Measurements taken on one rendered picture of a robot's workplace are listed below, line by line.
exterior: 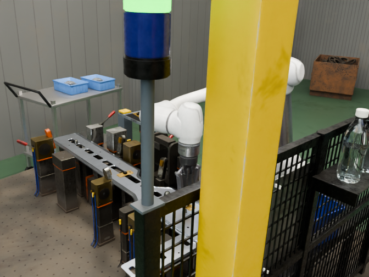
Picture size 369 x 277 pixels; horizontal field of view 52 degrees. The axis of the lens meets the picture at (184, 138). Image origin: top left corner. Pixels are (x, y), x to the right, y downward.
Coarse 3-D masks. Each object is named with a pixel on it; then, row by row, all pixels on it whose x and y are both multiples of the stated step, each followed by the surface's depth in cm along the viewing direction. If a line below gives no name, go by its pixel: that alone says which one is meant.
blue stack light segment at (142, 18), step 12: (132, 12) 51; (132, 24) 52; (144, 24) 51; (156, 24) 52; (168, 24) 53; (132, 36) 52; (144, 36) 52; (156, 36) 52; (168, 36) 54; (132, 48) 53; (144, 48) 52; (156, 48) 53; (168, 48) 54
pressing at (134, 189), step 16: (64, 144) 229; (80, 144) 231; (96, 144) 230; (80, 160) 210; (96, 160) 209; (112, 160) 210; (112, 176) 192; (128, 192) 179; (160, 192) 179; (176, 224) 155
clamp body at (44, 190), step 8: (40, 136) 224; (32, 144) 219; (40, 144) 218; (48, 144) 221; (32, 152) 222; (40, 152) 219; (48, 152) 223; (40, 160) 221; (48, 160) 225; (40, 168) 223; (48, 168) 227; (40, 176) 225; (48, 176) 228; (40, 184) 227; (48, 184) 229; (40, 192) 231; (48, 192) 231
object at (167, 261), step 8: (176, 240) 145; (160, 248) 140; (176, 248) 141; (184, 248) 141; (168, 256) 137; (176, 256) 137; (184, 256) 138; (128, 264) 132; (160, 264) 132; (168, 264) 133; (128, 272) 128
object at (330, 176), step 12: (324, 132) 103; (324, 144) 103; (336, 168) 111; (312, 180) 105; (324, 180) 103; (336, 180) 103; (360, 180) 104; (324, 192) 107; (336, 192) 104; (348, 192) 101; (360, 192) 97; (348, 204) 102
